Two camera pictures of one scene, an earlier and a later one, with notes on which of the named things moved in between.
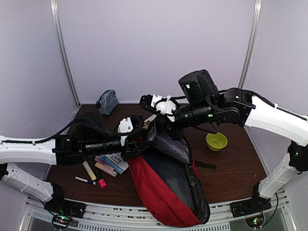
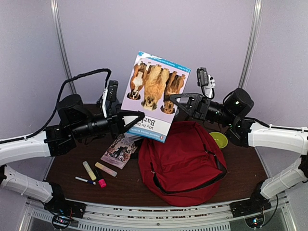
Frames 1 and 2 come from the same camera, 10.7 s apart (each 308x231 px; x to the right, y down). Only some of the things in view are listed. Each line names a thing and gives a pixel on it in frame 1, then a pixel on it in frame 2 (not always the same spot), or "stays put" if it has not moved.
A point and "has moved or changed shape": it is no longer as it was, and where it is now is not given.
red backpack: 166,174 has moved or changed shape
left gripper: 132,148 → 115,120
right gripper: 162,123 → 197,104
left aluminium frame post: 55,7 stays put
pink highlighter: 102,182 stays put
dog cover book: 117,158 → 153,81
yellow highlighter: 89,172 stays put
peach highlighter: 106,169 stays put
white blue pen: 90,182 stays put
